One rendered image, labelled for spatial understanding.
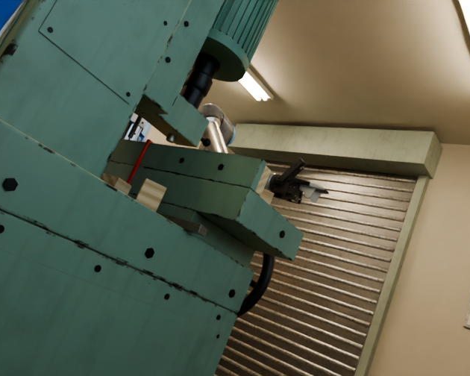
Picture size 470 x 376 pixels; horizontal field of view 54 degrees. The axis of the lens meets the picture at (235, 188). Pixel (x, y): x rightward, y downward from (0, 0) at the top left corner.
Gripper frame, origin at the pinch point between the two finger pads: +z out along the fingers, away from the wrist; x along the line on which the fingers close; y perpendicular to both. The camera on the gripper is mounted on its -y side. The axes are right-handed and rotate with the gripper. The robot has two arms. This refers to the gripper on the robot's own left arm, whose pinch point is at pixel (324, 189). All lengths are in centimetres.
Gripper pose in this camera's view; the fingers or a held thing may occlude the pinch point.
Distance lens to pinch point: 169.8
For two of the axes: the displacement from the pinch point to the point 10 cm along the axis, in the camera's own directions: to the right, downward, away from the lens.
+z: 8.2, 2.1, -5.4
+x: -4.7, -2.8, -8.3
